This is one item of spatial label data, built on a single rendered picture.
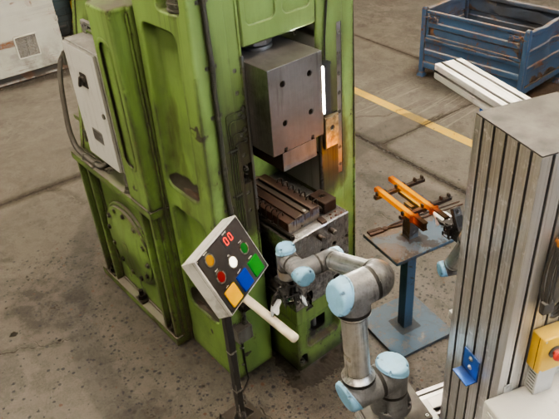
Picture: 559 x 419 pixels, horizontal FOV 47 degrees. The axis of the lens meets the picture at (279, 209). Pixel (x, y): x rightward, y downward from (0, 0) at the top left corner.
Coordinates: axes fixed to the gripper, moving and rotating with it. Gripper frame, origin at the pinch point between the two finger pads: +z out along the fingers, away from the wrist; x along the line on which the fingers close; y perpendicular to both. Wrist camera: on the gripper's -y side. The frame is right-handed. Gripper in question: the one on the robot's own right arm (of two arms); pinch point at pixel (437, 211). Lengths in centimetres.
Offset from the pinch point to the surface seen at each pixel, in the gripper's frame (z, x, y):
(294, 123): 27, -61, -55
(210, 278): -7, -120, -18
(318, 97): 30, -47, -62
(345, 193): 51, -20, 10
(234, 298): -10, -113, -7
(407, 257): 4.8, -12.6, 26.4
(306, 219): 28, -57, -2
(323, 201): 32, -45, -5
